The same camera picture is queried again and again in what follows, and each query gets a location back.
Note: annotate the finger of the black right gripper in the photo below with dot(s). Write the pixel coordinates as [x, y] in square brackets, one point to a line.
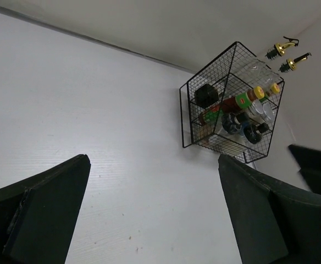
[309, 160]

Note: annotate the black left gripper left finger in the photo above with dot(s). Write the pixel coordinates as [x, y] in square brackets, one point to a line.
[38, 215]

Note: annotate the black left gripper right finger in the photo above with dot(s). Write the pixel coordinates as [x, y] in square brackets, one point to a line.
[273, 221]

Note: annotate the white spice jar black cap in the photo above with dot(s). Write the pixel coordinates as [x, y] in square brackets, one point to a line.
[253, 133]

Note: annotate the brown spice jar black cap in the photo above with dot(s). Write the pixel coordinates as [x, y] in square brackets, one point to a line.
[232, 123]

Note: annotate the glass oil bottle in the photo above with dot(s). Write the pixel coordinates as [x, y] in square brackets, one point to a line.
[288, 65]
[276, 49]

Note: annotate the black object inside rack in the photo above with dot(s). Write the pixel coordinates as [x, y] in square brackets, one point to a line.
[206, 95]

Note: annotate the black wire rack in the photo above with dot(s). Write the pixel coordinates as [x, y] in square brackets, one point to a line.
[223, 73]

